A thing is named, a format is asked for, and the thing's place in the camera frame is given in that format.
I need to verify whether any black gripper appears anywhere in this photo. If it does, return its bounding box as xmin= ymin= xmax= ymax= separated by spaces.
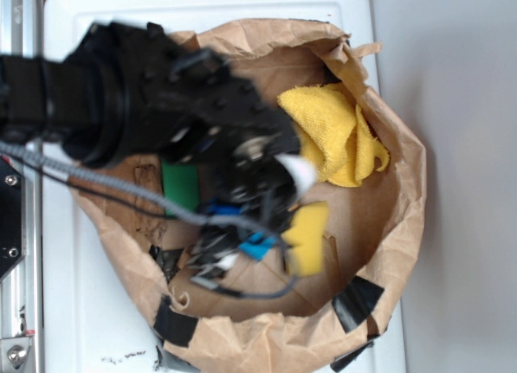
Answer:
xmin=132 ymin=45 xmax=317 ymax=219

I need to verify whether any white tipped gripper finger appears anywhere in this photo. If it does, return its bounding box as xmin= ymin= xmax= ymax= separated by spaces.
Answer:
xmin=188 ymin=226 xmax=241 ymax=288

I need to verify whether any blue rectangular block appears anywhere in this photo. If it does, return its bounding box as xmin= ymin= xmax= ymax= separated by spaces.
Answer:
xmin=206 ymin=199 xmax=275 ymax=262

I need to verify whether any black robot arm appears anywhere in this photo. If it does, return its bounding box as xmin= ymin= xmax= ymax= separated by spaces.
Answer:
xmin=1 ymin=23 xmax=317 ymax=299

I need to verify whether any green rectangular block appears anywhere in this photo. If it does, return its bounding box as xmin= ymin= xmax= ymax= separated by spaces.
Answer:
xmin=161 ymin=160 xmax=200 ymax=212

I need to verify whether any yellow microfiber cloth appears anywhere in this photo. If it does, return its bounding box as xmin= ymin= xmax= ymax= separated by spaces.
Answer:
xmin=277 ymin=83 xmax=390 ymax=188

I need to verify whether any yellow sponge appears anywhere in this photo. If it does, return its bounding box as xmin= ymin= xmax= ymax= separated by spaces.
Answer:
xmin=282 ymin=201 xmax=330 ymax=277

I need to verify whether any brown paper bag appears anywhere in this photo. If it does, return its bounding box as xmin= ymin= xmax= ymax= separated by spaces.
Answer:
xmin=74 ymin=19 xmax=427 ymax=372

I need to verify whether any white plastic bin lid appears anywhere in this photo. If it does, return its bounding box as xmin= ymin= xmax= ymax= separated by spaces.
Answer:
xmin=41 ymin=0 xmax=407 ymax=373

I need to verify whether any grey braided cable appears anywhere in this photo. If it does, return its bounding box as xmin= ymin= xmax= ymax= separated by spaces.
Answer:
xmin=0 ymin=140 xmax=302 ymax=300

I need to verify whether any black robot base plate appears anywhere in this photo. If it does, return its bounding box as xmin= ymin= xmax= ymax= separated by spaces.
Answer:
xmin=0 ymin=157 xmax=23 ymax=281

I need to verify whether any aluminium frame rail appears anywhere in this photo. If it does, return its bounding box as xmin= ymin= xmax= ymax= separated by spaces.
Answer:
xmin=1 ymin=0 xmax=44 ymax=372

